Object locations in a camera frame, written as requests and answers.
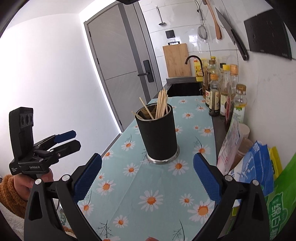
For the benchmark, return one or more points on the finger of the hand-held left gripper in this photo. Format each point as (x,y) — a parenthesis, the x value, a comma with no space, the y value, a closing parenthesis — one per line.
(66,135)
(69,147)

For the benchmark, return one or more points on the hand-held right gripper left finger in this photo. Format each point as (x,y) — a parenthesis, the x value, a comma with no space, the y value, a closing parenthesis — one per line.
(89,178)

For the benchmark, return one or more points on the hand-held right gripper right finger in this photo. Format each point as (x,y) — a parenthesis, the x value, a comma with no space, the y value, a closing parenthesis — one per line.
(207,179)

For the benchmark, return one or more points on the black cylindrical utensil holder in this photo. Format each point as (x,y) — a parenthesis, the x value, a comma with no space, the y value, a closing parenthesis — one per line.
(158,139)

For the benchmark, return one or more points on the bundle of wooden chopsticks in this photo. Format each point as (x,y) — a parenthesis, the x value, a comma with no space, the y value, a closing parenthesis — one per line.
(160,104)

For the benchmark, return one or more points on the person's left forearm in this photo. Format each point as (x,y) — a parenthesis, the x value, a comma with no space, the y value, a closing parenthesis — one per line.
(9,199)

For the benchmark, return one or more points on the person's left hand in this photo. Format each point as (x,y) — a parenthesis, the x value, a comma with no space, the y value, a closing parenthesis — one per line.
(23,185)

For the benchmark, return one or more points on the white and pink bag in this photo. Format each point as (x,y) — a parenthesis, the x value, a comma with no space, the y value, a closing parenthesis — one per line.
(229,150)

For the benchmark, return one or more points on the light blue daisy tablecloth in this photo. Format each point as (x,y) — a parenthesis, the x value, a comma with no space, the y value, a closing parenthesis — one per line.
(161,185)

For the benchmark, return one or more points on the blue and white bag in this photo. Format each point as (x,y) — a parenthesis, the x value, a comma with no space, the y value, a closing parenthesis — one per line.
(254,166)

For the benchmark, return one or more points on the brown paper cup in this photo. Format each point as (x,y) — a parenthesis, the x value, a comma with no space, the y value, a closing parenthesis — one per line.
(245,148)

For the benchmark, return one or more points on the white paper cup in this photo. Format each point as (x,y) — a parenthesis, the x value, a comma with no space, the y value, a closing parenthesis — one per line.
(244,131)

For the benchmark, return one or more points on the dark sauce bottle gold cap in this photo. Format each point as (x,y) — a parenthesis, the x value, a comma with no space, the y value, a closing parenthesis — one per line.
(231,111)

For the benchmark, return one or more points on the small bottle with orange cap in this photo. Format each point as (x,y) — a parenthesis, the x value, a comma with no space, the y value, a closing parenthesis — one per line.
(214,99)

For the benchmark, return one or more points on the green bag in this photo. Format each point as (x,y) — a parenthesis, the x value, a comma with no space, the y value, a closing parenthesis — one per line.
(284,204)

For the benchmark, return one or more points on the dark bottle with red label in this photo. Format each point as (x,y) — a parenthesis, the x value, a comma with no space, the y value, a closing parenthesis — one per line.
(207,92)

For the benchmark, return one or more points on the white fleece garment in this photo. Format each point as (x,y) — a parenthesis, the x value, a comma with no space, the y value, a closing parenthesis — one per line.
(11,227)

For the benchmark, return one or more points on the tall bottle with yellow cap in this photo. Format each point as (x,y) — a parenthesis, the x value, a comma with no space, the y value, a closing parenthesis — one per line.
(225,92)

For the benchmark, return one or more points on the black sink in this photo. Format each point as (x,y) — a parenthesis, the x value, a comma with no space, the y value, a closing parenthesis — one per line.
(185,89)

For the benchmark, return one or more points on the grey door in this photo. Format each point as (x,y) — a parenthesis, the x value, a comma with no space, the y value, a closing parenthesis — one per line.
(120,58)

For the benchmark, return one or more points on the yellow dish soap bottle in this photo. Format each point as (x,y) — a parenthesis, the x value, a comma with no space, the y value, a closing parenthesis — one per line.
(198,69)

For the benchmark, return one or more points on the clear bottle with yellow cap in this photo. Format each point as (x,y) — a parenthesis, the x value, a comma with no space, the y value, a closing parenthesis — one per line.
(214,67)

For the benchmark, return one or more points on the bottle with dark cap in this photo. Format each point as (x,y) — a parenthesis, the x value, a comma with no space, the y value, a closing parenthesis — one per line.
(222,67)

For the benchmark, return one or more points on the wooden cutting board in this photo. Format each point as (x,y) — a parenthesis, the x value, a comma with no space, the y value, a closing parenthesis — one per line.
(177,60)

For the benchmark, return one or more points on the black curved faucet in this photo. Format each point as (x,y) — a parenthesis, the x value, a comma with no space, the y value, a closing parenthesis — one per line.
(192,56)

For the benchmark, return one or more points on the hanging metal ladle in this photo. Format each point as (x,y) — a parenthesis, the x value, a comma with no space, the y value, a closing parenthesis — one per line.
(161,23)

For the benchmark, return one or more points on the metal mesh strainer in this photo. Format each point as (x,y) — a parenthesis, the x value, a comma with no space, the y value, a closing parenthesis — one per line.
(202,31)

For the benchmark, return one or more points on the wooden spatula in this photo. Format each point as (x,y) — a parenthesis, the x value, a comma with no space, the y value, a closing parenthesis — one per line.
(217,27)

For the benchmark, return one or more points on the black wall switch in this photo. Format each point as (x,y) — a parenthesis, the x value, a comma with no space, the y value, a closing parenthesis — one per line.
(170,34)

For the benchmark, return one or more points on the black wall panel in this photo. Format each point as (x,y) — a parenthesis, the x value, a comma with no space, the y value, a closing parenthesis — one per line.
(268,34)

